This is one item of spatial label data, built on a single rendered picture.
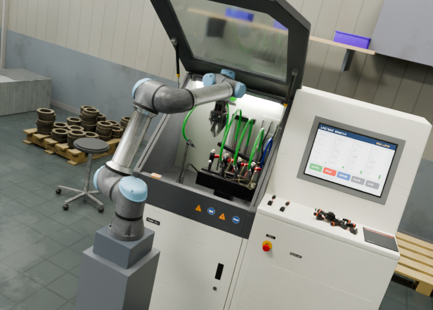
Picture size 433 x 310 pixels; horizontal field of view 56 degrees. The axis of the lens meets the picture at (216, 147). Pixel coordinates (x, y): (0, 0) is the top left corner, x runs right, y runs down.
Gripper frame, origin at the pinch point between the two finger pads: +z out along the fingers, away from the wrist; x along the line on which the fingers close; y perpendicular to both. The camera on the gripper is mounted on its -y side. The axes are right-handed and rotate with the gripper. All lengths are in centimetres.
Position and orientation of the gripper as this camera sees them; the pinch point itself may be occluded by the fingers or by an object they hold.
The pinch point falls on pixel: (215, 134)
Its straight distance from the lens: 220.3
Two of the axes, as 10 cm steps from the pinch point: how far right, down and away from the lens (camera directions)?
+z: -2.1, 9.3, 3.1
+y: -3.0, 2.5, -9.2
